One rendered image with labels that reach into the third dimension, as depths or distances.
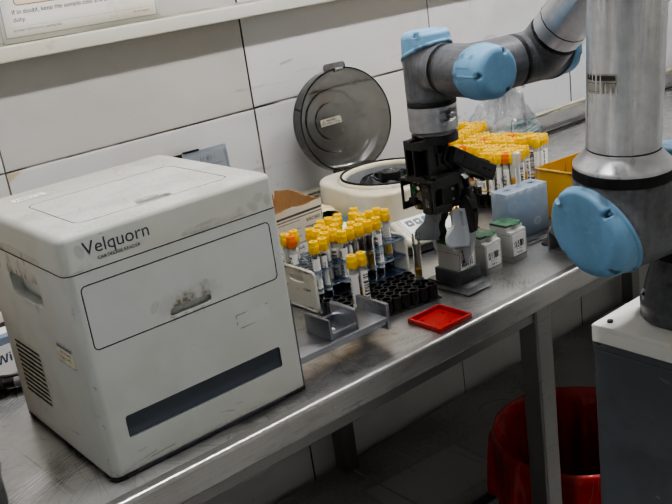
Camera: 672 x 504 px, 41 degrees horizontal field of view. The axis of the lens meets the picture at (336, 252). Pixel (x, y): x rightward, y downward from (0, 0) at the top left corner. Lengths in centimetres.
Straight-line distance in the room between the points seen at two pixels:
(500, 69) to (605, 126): 24
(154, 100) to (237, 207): 69
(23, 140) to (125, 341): 68
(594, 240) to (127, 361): 55
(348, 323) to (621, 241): 41
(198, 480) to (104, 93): 83
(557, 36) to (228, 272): 56
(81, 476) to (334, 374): 35
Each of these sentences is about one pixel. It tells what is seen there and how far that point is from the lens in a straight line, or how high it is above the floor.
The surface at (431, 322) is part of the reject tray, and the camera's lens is 134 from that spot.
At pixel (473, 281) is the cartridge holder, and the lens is 144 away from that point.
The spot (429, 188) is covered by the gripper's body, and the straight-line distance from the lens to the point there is 135.
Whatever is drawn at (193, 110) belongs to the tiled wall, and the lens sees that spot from 177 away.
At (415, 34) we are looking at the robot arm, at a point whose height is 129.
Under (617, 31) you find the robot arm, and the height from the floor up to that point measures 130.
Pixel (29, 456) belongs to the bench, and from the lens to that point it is 121.
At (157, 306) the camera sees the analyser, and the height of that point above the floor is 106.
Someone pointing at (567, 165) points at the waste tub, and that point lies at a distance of 181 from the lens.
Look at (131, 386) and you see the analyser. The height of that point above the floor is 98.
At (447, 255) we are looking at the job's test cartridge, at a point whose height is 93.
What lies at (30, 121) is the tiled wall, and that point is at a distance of 164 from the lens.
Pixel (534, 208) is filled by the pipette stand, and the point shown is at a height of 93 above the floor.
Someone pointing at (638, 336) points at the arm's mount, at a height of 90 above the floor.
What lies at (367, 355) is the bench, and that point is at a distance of 127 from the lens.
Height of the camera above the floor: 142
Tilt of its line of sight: 19 degrees down
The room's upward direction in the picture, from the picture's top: 8 degrees counter-clockwise
